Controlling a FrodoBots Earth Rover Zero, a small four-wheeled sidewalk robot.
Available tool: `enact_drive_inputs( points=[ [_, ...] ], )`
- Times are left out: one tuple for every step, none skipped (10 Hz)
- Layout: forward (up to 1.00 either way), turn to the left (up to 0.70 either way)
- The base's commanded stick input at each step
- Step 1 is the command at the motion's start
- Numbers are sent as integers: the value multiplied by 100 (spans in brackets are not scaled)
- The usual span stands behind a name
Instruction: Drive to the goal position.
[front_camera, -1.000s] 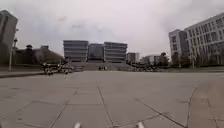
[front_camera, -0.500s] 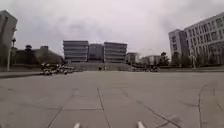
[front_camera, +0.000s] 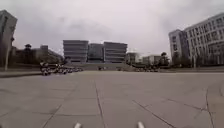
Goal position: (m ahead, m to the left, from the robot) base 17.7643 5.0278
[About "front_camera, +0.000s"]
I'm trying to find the grey striped office building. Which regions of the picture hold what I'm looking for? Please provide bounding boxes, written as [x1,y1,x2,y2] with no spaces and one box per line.
[62,39,129,64]

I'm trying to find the grey paved plaza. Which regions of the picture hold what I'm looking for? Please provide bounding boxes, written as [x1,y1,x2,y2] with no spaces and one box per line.
[0,70,224,128]

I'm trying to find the small pale building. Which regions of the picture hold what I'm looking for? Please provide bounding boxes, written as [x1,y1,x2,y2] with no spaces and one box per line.
[142,54,162,66]

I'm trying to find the robot's own part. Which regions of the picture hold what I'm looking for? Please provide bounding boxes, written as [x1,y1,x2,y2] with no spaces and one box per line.
[137,121,146,128]
[73,122,83,128]

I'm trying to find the row of dark trees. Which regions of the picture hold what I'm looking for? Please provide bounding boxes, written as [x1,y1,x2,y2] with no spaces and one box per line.
[158,49,224,69]

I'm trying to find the low dark building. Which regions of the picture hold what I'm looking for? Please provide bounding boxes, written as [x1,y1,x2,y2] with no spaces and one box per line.
[11,43,64,66]

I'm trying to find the large pale grey building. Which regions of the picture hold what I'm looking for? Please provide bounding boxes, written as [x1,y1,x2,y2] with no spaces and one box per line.
[168,12,224,67]

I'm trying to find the pale pole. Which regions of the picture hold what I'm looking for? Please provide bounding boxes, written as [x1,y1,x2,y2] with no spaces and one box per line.
[4,37,15,72]

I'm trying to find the tall grey building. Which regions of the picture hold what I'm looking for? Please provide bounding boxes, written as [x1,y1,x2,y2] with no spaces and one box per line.
[0,9,19,69]

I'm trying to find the low grey wall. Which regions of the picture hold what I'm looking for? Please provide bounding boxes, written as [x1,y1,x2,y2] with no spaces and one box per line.
[64,62,136,72]

